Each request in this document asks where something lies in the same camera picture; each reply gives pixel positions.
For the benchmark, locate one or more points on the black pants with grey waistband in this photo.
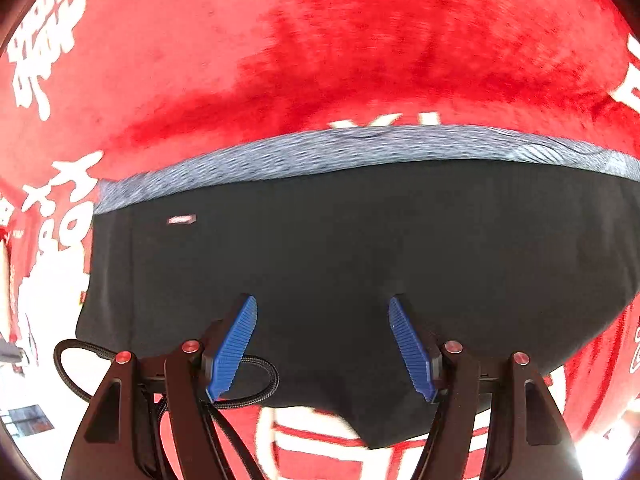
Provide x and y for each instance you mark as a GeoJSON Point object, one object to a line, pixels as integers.
{"type": "Point", "coordinates": [320, 240]}

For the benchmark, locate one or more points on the red printed blanket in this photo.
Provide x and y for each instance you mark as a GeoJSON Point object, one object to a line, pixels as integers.
{"type": "Point", "coordinates": [250, 60]}

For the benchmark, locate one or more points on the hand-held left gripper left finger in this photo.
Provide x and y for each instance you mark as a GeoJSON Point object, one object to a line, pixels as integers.
{"type": "Point", "coordinates": [231, 349]}

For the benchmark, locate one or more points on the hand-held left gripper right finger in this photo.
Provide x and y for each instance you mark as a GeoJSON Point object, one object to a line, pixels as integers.
{"type": "Point", "coordinates": [410, 347]}

